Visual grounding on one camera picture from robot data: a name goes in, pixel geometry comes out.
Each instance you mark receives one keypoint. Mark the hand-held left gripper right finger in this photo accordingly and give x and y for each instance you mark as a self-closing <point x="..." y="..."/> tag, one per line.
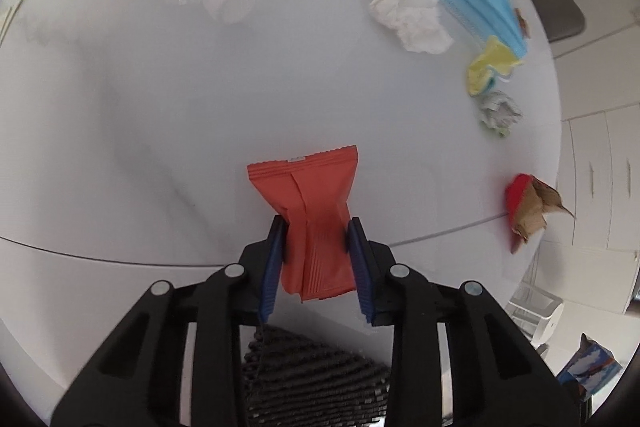
<point x="361" y="267"/>

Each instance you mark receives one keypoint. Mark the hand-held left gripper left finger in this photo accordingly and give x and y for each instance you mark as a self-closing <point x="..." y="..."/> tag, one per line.
<point x="272" y="267"/>

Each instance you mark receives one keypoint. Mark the red snack packet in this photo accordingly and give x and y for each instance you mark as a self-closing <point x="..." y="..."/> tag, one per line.
<point x="310" y="192"/>

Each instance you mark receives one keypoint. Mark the red and brown wrapper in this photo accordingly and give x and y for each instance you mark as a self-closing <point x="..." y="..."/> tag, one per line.
<point x="530" y="207"/>

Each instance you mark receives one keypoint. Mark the green white paper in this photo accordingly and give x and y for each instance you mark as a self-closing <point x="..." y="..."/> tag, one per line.
<point x="497" y="112"/>

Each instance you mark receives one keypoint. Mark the yellow wrapper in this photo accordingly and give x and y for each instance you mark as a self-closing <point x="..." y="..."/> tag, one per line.
<point x="487" y="64"/>

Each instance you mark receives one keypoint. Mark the white tissue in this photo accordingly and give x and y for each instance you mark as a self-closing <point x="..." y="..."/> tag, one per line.
<point x="405" y="7"/>

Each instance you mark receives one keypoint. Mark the small brown wrapper piece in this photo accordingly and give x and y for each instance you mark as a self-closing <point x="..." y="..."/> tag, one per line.
<point x="523" y="24"/>

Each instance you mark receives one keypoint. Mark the black woven mat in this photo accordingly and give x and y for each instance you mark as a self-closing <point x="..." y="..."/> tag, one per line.
<point x="310" y="377"/>

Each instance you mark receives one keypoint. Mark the white paper roll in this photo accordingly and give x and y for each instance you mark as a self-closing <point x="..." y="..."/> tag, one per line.
<point x="547" y="324"/>

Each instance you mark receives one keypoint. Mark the blue printed box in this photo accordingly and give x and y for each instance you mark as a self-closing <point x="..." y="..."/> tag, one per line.
<point x="590" y="364"/>

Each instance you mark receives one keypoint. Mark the white drawer cabinet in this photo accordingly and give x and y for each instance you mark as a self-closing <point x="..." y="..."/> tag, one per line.
<point x="600" y="157"/>

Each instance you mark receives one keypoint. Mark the paper sheet with yellow edge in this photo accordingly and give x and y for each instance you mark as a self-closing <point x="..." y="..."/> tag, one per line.
<point x="9" y="19"/>

